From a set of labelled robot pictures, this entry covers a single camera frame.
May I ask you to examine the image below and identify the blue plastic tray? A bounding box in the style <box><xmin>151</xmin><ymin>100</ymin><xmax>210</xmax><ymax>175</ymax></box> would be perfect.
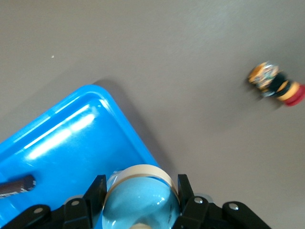
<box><xmin>0</xmin><ymin>84</ymin><xmax>160</xmax><ymax>229</ymax></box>

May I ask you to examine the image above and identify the orange emergency stop button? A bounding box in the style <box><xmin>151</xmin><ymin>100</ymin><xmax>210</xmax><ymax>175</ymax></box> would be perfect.
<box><xmin>246</xmin><ymin>61</ymin><xmax>305</xmax><ymax>108</ymax></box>

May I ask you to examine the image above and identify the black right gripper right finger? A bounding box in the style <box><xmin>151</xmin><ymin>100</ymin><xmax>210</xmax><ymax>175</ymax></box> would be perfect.
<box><xmin>171</xmin><ymin>174</ymin><xmax>272</xmax><ymax>229</ymax></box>

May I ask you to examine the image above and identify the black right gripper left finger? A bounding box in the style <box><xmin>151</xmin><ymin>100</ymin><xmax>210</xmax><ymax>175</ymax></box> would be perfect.
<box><xmin>0</xmin><ymin>174</ymin><xmax>107</xmax><ymax>229</ymax></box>

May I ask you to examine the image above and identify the blue desk bell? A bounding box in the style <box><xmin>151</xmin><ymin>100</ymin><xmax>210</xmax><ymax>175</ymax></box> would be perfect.
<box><xmin>101</xmin><ymin>164</ymin><xmax>182</xmax><ymax>229</ymax></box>

